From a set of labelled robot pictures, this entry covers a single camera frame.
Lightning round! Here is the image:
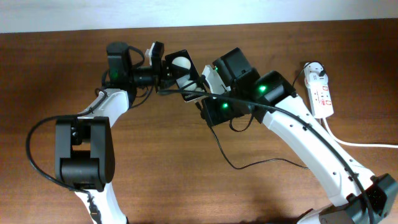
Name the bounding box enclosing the black smartphone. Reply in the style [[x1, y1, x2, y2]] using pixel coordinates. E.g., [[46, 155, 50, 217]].
[[165, 49, 206, 92]]

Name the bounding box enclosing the white power strip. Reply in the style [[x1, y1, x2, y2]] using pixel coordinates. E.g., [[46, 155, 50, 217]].
[[303, 62, 335, 119]]

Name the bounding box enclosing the black USB charging cable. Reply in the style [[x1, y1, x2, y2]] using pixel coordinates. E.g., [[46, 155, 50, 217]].
[[195, 61, 327, 170]]

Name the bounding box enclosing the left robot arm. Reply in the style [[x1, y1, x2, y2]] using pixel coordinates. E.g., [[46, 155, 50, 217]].
[[55, 42, 166, 223]]

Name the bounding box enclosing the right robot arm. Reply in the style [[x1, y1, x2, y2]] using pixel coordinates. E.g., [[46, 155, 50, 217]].
[[202, 48, 397, 223]]

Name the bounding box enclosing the white power strip cord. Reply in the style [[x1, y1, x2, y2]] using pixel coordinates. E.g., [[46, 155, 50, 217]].
[[320, 117, 398, 149]]

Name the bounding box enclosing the white USB charger plug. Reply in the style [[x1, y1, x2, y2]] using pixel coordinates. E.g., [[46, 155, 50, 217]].
[[304, 61, 328, 88]]

